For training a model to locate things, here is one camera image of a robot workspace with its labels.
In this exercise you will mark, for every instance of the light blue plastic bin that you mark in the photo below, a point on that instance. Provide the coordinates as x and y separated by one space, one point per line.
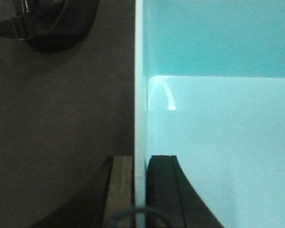
210 89

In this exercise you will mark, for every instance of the black bag with strap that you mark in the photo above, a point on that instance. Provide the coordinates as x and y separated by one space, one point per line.
50 26

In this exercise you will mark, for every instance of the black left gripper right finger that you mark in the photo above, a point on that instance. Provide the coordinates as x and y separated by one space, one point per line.
169 191

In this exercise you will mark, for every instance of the black conveyor belt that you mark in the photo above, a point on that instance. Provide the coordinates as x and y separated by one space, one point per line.
61 116

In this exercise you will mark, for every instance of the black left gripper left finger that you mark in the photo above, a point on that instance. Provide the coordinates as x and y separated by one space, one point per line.
109 191

